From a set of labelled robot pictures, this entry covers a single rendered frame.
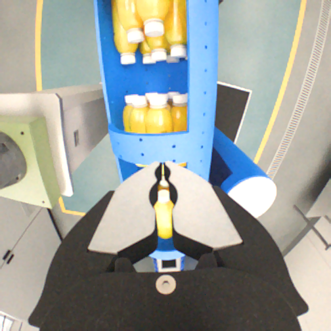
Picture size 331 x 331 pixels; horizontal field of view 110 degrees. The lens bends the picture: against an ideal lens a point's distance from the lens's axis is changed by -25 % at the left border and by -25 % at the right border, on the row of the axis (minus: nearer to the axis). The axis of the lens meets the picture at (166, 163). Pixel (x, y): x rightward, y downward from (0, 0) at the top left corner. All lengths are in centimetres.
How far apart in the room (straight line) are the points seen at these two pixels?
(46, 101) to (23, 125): 8
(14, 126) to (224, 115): 143
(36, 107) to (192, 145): 40
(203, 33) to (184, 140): 20
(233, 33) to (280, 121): 106
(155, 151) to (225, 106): 124
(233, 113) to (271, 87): 56
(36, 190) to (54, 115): 22
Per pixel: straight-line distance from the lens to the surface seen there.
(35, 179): 51
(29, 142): 45
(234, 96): 152
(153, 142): 30
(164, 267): 107
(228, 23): 172
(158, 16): 37
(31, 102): 49
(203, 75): 32
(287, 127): 215
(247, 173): 73
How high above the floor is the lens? 152
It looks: 61 degrees down
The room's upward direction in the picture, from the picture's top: 176 degrees clockwise
